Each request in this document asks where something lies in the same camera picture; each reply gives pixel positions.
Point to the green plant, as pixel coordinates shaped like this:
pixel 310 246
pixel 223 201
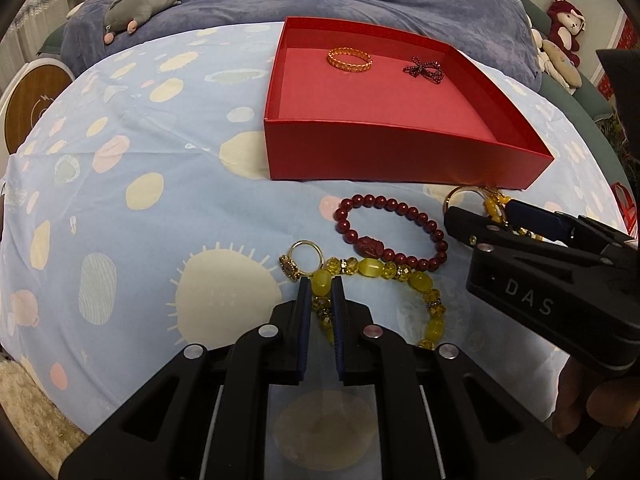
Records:
pixel 617 135

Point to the cream shaggy rug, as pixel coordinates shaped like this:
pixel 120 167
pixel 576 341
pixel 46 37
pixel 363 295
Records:
pixel 30 410

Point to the red wall banner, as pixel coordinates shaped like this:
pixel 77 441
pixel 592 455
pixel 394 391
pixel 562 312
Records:
pixel 621 35

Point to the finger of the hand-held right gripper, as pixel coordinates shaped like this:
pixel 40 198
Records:
pixel 540 220
pixel 462 222

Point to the light blue patterned sheet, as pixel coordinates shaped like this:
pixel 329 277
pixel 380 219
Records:
pixel 150 160

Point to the red monkey plush toy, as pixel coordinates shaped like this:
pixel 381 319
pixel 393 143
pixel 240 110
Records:
pixel 562 15

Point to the white sheer curtain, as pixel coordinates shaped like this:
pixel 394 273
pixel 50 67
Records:
pixel 30 20

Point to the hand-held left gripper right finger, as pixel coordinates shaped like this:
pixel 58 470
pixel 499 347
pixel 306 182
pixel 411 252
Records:
pixel 340 330

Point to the red bag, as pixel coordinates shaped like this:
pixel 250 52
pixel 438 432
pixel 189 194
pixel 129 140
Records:
pixel 625 205

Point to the dark red beaded bow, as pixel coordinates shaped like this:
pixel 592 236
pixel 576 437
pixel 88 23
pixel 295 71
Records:
pixel 424 71

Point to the round white side table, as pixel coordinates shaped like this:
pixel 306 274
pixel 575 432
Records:
pixel 40 105

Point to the thin gold bangle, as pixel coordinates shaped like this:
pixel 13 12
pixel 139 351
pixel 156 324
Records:
pixel 450 194

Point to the grey plush toy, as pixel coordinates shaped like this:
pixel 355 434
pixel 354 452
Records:
pixel 140 7

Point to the red cardboard box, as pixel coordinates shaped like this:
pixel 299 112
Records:
pixel 380 155

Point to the teal bed frame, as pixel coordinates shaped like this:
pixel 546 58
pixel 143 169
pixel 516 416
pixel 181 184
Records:
pixel 585 100

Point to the beige plush toy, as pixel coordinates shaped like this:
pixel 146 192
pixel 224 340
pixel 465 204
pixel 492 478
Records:
pixel 560 60

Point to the person's right hand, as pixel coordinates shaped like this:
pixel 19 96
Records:
pixel 605 400

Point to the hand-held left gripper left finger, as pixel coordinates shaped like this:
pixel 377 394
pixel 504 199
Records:
pixel 304 330

